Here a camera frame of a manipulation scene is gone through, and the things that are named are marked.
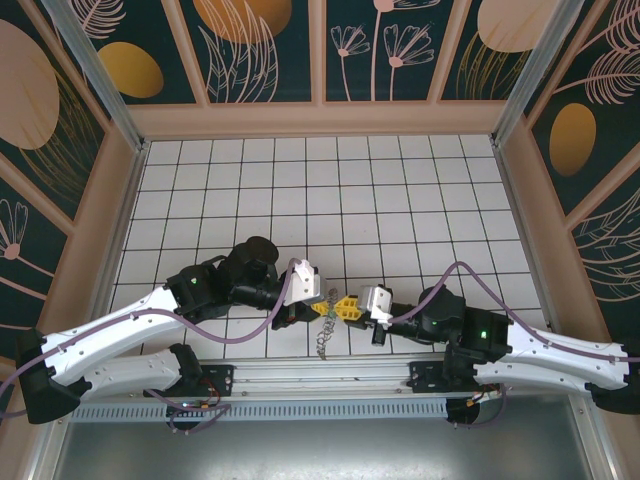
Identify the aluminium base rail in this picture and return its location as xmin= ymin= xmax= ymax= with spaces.
xmin=47 ymin=353 xmax=594 ymax=401

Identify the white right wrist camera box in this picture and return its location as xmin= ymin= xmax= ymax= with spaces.
xmin=355 ymin=284 xmax=396 ymax=324

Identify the aluminium corner post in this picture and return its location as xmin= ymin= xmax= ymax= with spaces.
xmin=492 ymin=0 xmax=601 ymax=146
xmin=42 ymin=0 xmax=149 ymax=154

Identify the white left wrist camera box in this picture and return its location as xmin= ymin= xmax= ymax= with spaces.
xmin=287 ymin=258 xmax=325 ymax=304

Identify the grey slotted cable duct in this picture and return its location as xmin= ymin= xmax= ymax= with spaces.
xmin=67 ymin=397 xmax=449 ymax=421

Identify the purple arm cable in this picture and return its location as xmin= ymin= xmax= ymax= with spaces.
xmin=389 ymin=262 xmax=640 ymax=431
xmin=0 ymin=258 xmax=307 ymax=435

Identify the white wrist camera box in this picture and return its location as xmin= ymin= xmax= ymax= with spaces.
xmin=355 ymin=284 xmax=396 ymax=324
xmin=287 ymin=258 xmax=325 ymax=304

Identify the round metal key ring disc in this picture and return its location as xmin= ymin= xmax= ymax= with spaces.
xmin=314 ymin=287 xmax=342 ymax=361

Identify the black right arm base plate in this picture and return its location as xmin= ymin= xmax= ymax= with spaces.
xmin=408 ymin=359 xmax=481 ymax=396

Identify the small electronics board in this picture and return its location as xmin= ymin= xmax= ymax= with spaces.
xmin=166 ymin=398 xmax=212 ymax=418

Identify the aluminium side rail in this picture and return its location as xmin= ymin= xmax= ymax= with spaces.
xmin=492 ymin=142 xmax=561 ymax=346
xmin=97 ymin=142 xmax=149 ymax=331

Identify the grey metal panel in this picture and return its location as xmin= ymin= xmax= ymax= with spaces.
xmin=49 ymin=418 xmax=599 ymax=480

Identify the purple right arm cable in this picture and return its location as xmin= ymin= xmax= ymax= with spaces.
xmin=389 ymin=262 xmax=640 ymax=431

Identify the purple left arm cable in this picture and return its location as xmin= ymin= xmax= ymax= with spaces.
xmin=0 ymin=258 xmax=307 ymax=435

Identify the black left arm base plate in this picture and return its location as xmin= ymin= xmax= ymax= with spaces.
xmin=143 ymin=363 xmax=236 ymax=399

